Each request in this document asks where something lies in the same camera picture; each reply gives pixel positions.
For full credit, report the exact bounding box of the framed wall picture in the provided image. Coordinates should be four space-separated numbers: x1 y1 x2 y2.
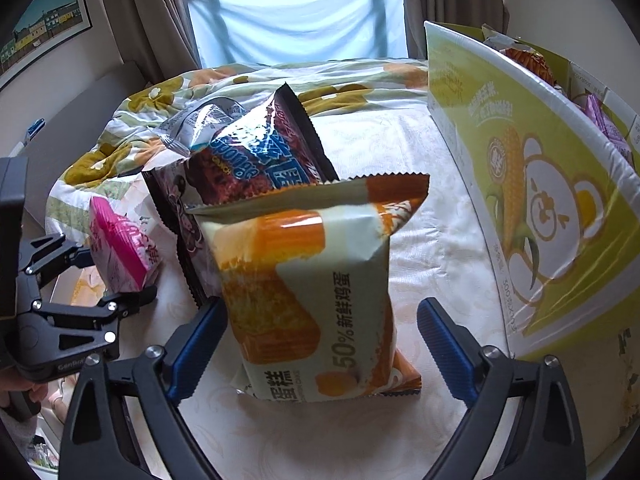
0 0 93 92

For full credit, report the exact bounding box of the grey headboard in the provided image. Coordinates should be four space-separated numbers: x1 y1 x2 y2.
0 60 151 211

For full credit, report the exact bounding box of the floral blanket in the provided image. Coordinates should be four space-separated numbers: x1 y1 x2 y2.
45 57 431 241

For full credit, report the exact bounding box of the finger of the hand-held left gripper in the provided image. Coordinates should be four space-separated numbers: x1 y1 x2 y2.
31 284 158 348
17 234 96 291

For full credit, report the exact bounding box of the green cardboard box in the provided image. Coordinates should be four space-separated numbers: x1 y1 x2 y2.
424 21 640 356

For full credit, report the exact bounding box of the orange cake snack packet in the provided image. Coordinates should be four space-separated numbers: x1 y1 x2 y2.
181 172 432 403

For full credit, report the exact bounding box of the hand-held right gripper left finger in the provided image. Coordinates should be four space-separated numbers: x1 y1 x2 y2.
59 300 229 480

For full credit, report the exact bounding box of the orange patterned snack packet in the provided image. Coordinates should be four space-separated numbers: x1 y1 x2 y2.
482 24 563 91

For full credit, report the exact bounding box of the person's left hand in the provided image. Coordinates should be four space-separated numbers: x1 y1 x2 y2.
0 372 51 409

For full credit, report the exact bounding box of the light blue window cloth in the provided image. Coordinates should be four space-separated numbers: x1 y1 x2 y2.
187 0 406 68

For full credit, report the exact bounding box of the dark purple snack packet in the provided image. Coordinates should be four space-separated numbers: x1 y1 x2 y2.
141 160 223 308

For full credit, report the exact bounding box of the dark brown snack packet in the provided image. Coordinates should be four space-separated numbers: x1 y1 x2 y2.
187 82 341 211

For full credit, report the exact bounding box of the brown curtain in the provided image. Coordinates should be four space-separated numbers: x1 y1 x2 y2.
400 0 506 61
95 0 201 86

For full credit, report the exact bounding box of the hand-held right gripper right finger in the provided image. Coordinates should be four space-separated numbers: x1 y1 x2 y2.
417 298 586 480

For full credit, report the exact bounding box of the white floral tray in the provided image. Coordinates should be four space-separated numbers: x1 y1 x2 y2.
35 110 640 480

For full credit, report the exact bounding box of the pink snack packet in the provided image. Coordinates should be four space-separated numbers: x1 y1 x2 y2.
90 196 163 293

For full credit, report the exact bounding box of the silver snack packet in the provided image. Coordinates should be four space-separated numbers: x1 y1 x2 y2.
160 99 248 158

